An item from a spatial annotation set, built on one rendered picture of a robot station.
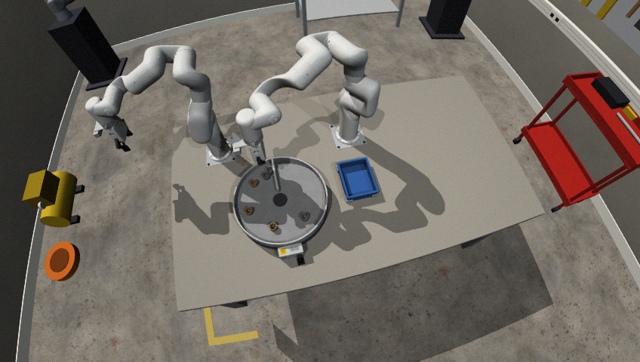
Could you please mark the blue open-top crate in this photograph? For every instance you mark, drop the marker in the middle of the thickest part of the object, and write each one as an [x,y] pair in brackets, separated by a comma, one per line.
[357,179]

